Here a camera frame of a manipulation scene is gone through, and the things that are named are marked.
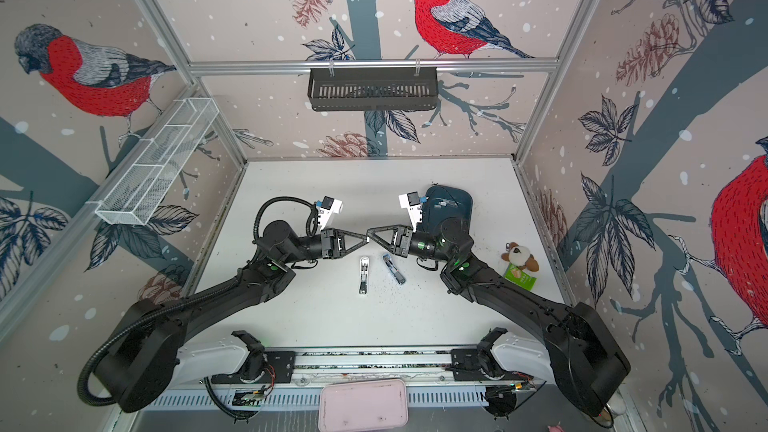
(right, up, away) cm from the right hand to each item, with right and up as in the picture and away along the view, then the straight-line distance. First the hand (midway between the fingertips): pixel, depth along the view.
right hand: (366, 241), depth 66 cm
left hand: (-1, -1, -1) cm, 2 cm away
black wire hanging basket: (+1, +47, +37) cm, 60 cm away
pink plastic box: (-1, -38, +1) cm, 39 cm away
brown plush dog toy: (+46, -10, +24) cm, 53 cm away
